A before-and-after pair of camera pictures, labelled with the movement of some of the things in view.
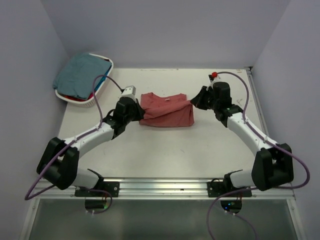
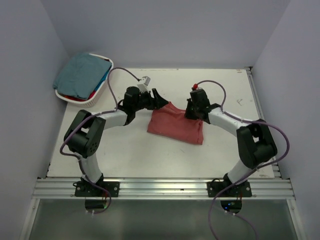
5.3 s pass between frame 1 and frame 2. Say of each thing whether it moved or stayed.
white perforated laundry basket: stayed
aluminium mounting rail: stayed
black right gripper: moved
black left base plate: stayed
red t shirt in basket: stayed
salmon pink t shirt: moved
